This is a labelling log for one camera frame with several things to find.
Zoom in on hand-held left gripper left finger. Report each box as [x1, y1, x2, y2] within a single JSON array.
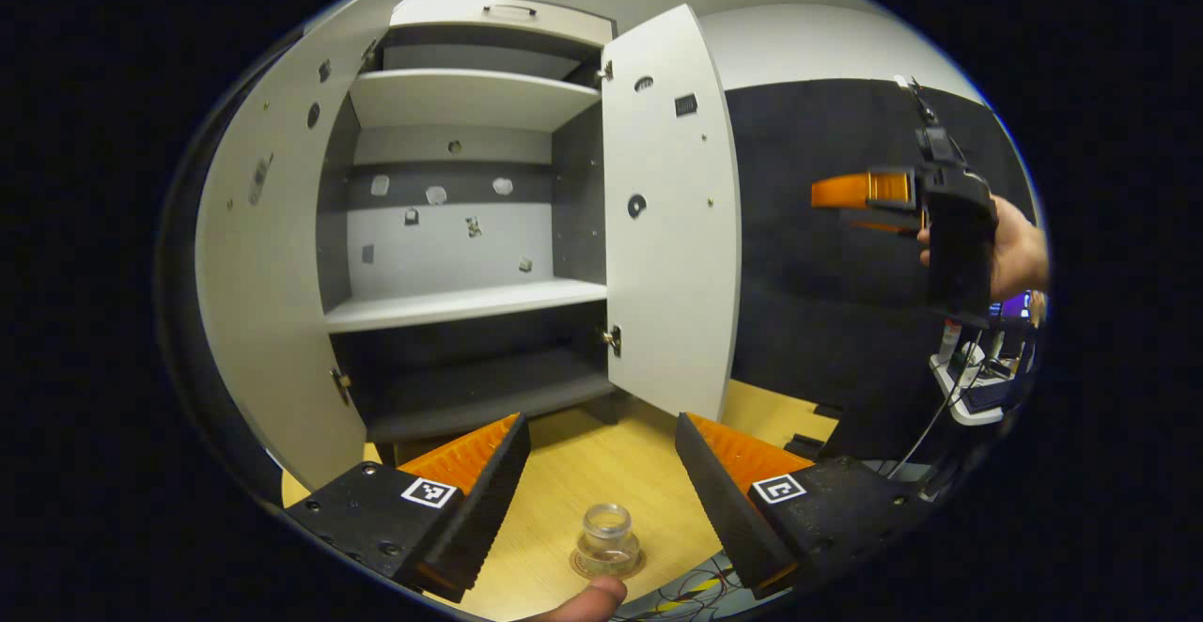
[[282, 412, 532, 604]]

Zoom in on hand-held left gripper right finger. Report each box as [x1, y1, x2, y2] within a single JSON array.
[[674, 412, 941, 601]]

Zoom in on round cork coaster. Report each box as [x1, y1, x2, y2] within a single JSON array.
[[569, 547, 648, 580]]

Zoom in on clear glass bottle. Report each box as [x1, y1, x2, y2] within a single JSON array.
[[575, 503, 643, 576]]

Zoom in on white cabinet door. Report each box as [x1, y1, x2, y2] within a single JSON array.
[[193, 2, 391, 491], [600, 4, 743, 423]]

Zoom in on white cabinet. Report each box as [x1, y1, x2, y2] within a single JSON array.
[[315, 0, 621, 444]]

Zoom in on white cabinet shelf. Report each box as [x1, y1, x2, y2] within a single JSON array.
[[348, 68, 602, 132], [324, 277, 610, 334]]

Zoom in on white cabinet drawer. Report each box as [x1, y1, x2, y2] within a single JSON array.
[[388, 0, 617, 48]]

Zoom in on white side table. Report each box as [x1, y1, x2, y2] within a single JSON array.
[[929, 317, 1035, 428]]

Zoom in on tangle of floor cables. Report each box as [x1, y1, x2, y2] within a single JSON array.
[[620, 554, 753, 621]]

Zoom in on white cable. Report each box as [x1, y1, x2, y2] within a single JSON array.
[[883, 317, 983, 482]]

